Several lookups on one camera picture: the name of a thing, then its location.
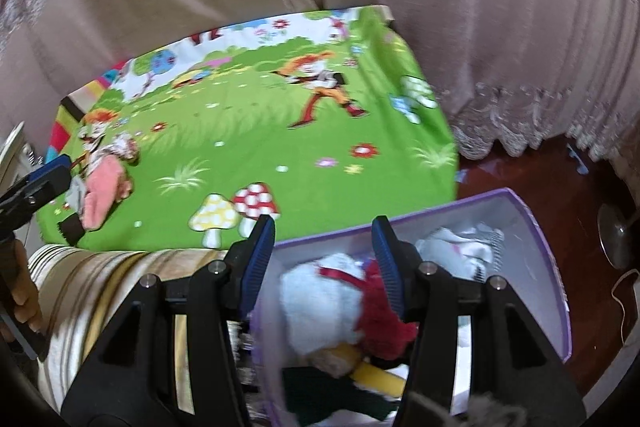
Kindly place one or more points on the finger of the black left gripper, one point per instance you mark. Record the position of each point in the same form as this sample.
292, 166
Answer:
31, 193

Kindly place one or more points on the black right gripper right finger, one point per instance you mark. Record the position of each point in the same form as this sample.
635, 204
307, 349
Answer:
399, 263

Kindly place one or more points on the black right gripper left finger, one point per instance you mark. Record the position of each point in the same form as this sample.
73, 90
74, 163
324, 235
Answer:
248, 261

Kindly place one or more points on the dark red fuzzy sock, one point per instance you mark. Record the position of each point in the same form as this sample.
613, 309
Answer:
383, 334

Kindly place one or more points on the person's left hand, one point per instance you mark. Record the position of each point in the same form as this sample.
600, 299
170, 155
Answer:
24, 292

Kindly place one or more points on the black white checkered sock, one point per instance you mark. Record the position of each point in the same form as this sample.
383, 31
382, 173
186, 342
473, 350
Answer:
76, 194

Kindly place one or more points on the white ornate cabinet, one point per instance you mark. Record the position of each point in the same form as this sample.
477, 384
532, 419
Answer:
14, 161

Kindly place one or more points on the dark green knit sock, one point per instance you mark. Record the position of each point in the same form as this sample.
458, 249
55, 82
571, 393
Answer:
71, 229

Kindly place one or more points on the pink sock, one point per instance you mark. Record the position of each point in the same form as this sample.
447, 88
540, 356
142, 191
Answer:
106, 186

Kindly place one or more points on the white grey patterned sock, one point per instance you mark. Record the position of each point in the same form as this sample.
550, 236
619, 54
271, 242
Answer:
471, 254

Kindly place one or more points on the white fluffy sock red band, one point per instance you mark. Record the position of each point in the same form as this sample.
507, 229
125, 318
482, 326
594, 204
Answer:
322, 303

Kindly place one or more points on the floral pattern white sock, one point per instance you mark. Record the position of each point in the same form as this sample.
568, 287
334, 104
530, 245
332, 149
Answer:
123, 146

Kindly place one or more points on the yellow black sock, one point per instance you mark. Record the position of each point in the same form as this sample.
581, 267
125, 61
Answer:
345, 360

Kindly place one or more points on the purple white storage box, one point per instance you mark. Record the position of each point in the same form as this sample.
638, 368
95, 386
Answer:
520, 323

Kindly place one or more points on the cartoon print green sheet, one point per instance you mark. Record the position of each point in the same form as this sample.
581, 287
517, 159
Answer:
320, 120

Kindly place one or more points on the floor lamp metal base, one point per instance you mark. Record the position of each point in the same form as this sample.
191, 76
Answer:
619, 237

